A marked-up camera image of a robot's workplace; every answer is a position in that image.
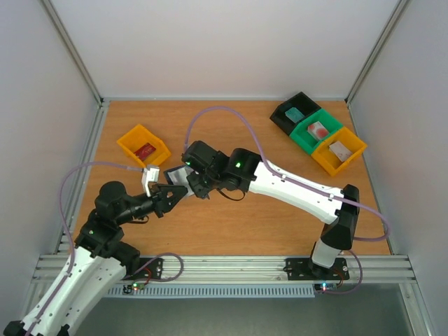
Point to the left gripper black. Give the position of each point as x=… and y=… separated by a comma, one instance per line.
x=163, y=202

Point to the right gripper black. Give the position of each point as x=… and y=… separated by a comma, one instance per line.
x=197, y=180

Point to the blue leather card holder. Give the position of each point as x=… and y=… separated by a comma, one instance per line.
x=178, y=176

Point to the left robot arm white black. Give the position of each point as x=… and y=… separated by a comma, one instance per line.
x=99, y=259

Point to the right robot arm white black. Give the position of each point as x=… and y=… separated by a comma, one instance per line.
x=247, y=172

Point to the teal card stack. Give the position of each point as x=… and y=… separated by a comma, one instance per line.
x=294, y=115

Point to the white red card stack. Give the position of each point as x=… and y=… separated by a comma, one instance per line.
x=317, y=131

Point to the white grey card stack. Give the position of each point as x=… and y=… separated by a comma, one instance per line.
x=340, y=151

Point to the yellow bin on left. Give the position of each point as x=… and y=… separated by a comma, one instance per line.
x=136, y=138

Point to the yellow bin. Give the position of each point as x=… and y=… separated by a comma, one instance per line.
x=136, y=138
x=328, y=161

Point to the left controller board green LED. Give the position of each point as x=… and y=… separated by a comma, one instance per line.
x=134, y=287

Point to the controller board green led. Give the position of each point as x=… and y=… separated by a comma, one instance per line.
x=326, y=287
x=134, y=287

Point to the green bin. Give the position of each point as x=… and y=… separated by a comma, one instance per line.
x=304, y=140

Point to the black bin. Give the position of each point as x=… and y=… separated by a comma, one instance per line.
x=300, y=101

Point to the yellow bin on right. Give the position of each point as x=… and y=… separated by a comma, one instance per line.
x=328, y=161

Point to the right controller board green LED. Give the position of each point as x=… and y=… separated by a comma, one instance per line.
x=326, y=287

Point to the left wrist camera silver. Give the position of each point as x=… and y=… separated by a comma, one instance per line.
x=150, y=174

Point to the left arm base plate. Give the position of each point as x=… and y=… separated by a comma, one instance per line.
x=152, y=270

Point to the slotted cable duct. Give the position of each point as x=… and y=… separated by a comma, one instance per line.
x=187, y=291

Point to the aluminium frame post left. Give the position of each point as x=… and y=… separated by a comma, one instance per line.
x=55, y=19

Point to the aluminium frame post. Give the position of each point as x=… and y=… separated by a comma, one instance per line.
x=380, y=43
x=55, y=19

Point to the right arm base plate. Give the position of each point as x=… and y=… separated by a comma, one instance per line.
x=300, y=269

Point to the aluminium rail front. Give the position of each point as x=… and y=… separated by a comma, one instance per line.
x=372, y=269

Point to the aluminium frame post right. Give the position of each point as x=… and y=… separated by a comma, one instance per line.
x=380, y=43

